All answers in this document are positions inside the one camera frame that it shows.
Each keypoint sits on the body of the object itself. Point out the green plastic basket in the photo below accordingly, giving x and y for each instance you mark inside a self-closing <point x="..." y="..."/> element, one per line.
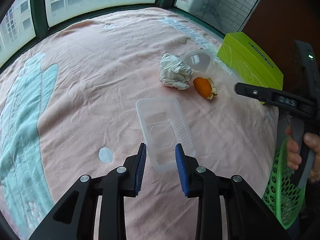
<point x="280" y="195"/>

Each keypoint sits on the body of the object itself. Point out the orange peel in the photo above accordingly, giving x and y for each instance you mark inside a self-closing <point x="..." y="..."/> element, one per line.
<point x="201" y="86"/>

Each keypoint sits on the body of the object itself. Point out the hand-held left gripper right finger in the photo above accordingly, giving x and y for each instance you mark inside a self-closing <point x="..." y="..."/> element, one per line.
<point x="180" y="170"/>

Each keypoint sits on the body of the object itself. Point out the green tissue box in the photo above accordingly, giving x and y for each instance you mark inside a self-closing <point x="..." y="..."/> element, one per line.
<point x="250" y="62"/>

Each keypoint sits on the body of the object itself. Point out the clear plastic tray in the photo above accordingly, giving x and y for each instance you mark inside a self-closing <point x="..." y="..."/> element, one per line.
<point x="160" y="130"/>

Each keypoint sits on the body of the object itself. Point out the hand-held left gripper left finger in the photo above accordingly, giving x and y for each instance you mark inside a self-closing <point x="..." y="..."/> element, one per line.
<point x="141" y="170"/>

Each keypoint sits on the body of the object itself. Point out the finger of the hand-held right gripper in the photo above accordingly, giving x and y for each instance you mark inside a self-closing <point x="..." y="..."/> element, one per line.
<point x="265" y="96"/>

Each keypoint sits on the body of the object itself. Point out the brown wooden cabinet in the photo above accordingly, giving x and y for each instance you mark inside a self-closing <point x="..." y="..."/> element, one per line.
<point x="282" y="17"/>

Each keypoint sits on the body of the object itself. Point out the dark green window frame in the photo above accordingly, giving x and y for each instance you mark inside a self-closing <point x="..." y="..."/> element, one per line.
<point x="38" y="5"/>

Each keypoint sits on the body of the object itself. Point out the pink printed blanket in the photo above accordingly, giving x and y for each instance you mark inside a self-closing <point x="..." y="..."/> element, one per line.
<point x="87" y="105"/>

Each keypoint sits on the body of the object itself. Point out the round clear plastic cup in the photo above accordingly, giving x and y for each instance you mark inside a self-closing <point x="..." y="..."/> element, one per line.
<point x="200" y="60"/>

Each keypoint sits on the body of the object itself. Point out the person's right hand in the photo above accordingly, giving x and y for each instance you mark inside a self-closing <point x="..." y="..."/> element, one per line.
<point x="293" y="155"/>

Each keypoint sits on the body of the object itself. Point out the white paper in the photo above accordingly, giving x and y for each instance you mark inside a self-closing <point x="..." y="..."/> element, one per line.
<point x="175" y="72"/>

